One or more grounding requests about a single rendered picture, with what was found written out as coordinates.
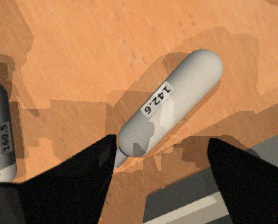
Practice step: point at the grey gas cylinder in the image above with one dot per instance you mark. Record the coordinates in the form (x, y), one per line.
(8, 165)
(190, 81)

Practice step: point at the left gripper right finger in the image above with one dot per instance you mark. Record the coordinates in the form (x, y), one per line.
(248, 184)

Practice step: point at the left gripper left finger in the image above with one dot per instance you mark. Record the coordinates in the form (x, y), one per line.
(72, 192)

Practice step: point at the white digital scale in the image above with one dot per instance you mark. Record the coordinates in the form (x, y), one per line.
(196, 199)

